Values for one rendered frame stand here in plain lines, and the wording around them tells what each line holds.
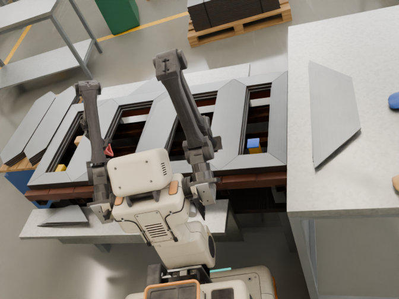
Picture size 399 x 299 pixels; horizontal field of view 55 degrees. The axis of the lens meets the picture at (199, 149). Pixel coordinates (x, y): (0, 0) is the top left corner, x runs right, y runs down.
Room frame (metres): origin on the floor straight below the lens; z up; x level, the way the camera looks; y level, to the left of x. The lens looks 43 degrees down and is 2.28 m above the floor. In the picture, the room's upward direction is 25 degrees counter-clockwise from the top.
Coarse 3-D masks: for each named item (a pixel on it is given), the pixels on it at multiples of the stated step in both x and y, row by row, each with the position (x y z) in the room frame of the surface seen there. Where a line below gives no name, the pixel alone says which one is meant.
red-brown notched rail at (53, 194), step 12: (228, 180) 1.26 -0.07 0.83; (240, 180) 1.23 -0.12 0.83; (252, 180) 1.20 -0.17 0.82; (264, 180) 1.17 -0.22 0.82; (276, 180) 1.15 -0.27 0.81; (36, 192) 1.82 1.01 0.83; (48, 192) 1.77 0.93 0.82; (60, 192) 1.72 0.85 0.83; (72, 192) 1.68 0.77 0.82; (84, 192) 1.64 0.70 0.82
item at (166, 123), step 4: (152, 120) 1.93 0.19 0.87; (156, 120) 1.91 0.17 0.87; (160, 120) 1.89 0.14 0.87; (164, 120) 1.88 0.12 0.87; (168, 120) 1.86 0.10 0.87; (172, 120) 1.84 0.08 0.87; (148, 124) 1.91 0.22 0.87; (152, 124) 1.90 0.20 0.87; (156, 124) 1.88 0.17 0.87; (160, 124) 1.86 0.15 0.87; (164, 124) 1.84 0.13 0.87; (168, 124) 1.83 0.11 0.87; (172, 124) 1.81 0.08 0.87; (148, 128) 1.87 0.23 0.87; (152, 128) 1.86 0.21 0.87; (156, 128) 1.84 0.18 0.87; (160, 128) 1.82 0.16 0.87; (164, 128) 1.81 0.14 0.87
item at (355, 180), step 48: (288, 48) 1.77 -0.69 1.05; (336, 48) 1.58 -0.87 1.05; (384, 48) 1.42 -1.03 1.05; (288, 96) 1.40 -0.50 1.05; (384, 96) 1.13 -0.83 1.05; (288, 144) 1.11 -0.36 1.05; (384, 144) 0.90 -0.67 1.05; (288, 192) 0.88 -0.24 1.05; (336, 192) 0.79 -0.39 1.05; (384, 192) 0.71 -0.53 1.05
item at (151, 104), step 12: (264, 84) 1.80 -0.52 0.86; (204, 96) 1.97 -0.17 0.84; (216, 96) 1.93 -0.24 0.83; (120, 108) 2.24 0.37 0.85; (132, 108) 2.20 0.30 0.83; (144, 108) 2.16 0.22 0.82; (72, 132) 2.24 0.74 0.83; (108, 132) 2.03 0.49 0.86; (60, 144) 2.12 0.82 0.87; (168, 144) 1.69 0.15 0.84; (240, 144) 1.43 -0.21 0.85; (60, 156) 2.05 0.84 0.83; (48, 168) 1.94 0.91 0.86; (240, 168) 1.26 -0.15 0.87; (252, 168) 1.23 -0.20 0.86; (264, 168) 1.21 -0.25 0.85; (276, 168) 1.18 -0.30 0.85
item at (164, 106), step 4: (156, 104) 2.07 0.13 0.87; (160, 104) 2.05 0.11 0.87; (164, 104) 2.03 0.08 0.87; (168, 104) 2.01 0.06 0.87; (172, 104) 1.99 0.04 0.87; (156, 108) 2.03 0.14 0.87; (160, 108) 2.01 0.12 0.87; (164, 108) 1.99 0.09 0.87; (168, 108) 1.98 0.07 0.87; (172, 108) 1.96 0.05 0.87
